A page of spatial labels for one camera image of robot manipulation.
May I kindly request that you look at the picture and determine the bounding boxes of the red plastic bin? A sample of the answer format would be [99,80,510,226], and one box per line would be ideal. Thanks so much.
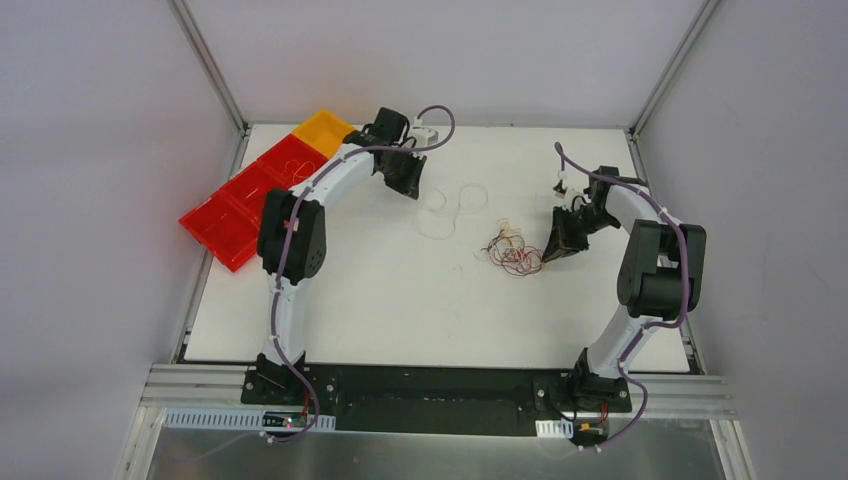
[179,134,328,272]

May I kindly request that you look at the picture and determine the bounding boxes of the red yellow cable bundle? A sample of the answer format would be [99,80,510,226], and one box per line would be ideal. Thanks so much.
[480,218,548,278]

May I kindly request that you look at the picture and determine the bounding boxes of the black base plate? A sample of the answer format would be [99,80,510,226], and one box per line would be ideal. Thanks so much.
[241,358,632,437]

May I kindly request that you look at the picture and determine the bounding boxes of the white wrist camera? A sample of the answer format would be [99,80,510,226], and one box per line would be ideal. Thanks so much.
[553,170,582,205]
[405,117,439,148]

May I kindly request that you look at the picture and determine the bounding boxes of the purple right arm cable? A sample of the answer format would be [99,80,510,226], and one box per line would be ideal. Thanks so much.
[553,141,694,455]

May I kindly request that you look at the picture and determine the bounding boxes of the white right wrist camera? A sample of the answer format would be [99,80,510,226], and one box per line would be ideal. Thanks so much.
[553,170,582,205]

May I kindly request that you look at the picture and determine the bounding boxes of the aluminium frame rail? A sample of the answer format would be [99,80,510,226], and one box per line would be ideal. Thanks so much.
[140,364,738,420]

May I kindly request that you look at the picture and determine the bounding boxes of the right controller board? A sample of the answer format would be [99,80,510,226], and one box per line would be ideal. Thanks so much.
[571,424,608,447]

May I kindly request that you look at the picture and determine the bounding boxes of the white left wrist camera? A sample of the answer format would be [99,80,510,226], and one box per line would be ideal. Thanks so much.
[405,117,439,148]

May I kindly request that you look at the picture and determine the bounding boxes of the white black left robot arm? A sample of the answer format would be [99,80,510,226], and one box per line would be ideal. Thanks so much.
[252,107,443,405]

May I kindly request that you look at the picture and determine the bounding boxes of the orange thin cable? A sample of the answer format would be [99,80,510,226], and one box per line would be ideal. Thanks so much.
[283,157,326,187]

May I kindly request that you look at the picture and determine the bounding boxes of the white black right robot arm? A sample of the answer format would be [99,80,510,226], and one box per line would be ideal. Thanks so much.
[542,166,706,410]

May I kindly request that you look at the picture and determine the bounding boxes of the left controller board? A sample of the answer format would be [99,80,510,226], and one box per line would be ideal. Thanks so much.
[262,411,309,429]

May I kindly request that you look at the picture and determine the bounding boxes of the controller board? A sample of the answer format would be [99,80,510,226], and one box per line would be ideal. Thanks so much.
[262,411,309,429]
[571,424,608,447]

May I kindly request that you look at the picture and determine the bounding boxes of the white thin cable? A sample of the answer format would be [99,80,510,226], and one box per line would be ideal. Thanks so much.
[415,182,490,241]

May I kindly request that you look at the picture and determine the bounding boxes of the yellow plastic bin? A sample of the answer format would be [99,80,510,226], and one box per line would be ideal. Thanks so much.
[292,109,355,159]

